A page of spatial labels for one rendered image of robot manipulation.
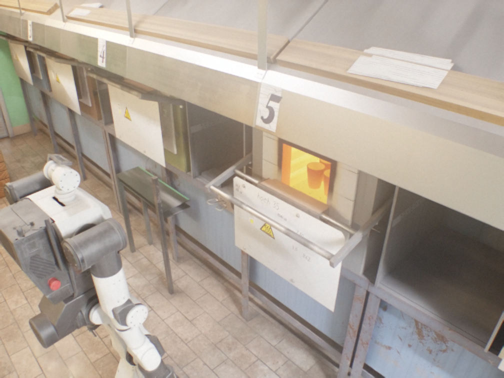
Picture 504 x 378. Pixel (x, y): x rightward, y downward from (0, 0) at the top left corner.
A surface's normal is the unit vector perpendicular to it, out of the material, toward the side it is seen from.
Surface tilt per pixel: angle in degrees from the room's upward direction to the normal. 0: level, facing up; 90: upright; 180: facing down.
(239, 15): 33
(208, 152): 90
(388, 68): 27
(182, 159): 90
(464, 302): 0
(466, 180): 80
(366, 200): 90
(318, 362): 0
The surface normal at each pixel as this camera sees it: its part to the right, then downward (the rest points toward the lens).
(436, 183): -0.72, 0.19
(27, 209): 0.00, -0.86
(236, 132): 0.69, 0.37
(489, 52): -0.40, -0.53
